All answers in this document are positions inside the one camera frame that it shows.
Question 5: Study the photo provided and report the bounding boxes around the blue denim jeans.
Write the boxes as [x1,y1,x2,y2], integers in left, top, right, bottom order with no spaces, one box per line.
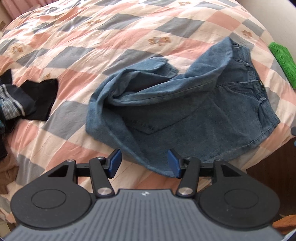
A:
[86,37,280,177]

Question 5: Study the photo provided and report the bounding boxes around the dark striped clothes pile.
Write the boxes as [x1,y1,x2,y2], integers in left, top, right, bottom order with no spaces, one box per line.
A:
[0,69,59,160]

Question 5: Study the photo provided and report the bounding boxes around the brown wooden object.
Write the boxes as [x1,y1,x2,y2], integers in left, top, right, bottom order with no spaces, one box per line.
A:
[272,214,296,235]

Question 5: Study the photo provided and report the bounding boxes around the green fuzzy cloth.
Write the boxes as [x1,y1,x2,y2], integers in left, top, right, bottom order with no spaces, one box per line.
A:
[268,42,296,90]

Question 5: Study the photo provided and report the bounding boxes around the pink grey checkered quilt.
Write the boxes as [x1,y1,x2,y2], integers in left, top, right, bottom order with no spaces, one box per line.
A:
[1,1,295,222]

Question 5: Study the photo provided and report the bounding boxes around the pink curtain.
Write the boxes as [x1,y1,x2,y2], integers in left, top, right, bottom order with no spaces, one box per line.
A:
[1,0,56,20]

